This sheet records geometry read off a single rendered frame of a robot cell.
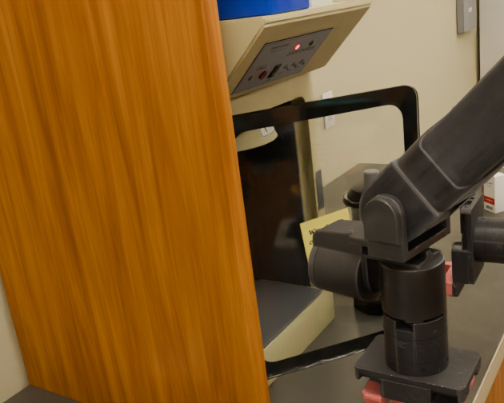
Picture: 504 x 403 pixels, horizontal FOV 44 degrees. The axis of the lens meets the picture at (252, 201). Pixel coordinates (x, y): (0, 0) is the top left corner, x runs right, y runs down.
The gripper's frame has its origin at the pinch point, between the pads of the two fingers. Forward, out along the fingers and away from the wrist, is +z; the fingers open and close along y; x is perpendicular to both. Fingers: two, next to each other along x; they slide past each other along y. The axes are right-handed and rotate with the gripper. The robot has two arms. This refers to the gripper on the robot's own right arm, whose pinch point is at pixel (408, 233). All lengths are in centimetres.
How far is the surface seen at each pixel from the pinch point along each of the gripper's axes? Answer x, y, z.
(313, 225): 2.4, 1.0, 13.0
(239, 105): 2.7, 18.7, 22.3
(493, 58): -299, -19, 48
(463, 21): -262, 6, 55
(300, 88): -15.2, 17.7, 21.8
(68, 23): 20, 33, 34
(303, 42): -2.5, 26.1, 13.9
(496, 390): -29, -43, -5
